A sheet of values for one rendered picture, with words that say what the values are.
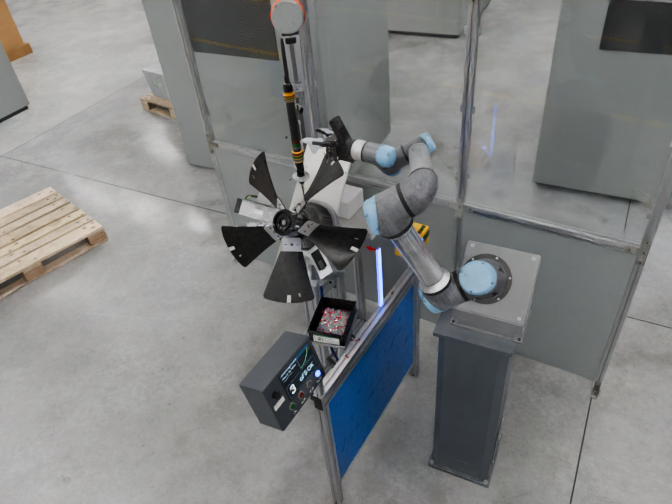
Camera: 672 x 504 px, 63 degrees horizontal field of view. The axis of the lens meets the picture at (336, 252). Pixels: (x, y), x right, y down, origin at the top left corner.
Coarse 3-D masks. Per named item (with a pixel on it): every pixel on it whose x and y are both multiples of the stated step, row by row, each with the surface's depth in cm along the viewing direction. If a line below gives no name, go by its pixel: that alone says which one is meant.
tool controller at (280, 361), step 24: (288, 336) 187; (264, 360) 180; (288, 360) 177; (312, 360) 186; (240, 384) 174; (264, 384) 170; (288, 384) 177; (312, 384) 187; (264, 408) 174; (288, 408) 178
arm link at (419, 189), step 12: (408, 144) 200; (420, 144) 194; (432, 144) 197; (408, 156) 200; (420, 156) 184; (420, 168) 172; (432, 168) 181; (408, 180) 167; (420, 180) 166; (432, 180) 168; (408, 192) 164; (420, 192) 164; (432, 192) 167; (408, 204) 165; (420, 204) 165
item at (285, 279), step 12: (288, 252) 245; (300, 252) 247; (276, 264) 243; (288, 264) 244; (300, 264) 246; (276, 276) 243; (288, 276) 244; (300, 276) 245; (276, 288) 243; (288, 288) 244; (300, 288) 245; (276, 300) 243; (300, 300) 244
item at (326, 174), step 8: (320, 168) 246; (328, 168) 239; (336, 168) 235; (320, 176) 241; (328, 176) 236; (336, 176) 232; (312, 184) 245; (320, 184) 237; (328, 184) 233; (312, 192) 239; (304, 200) 241
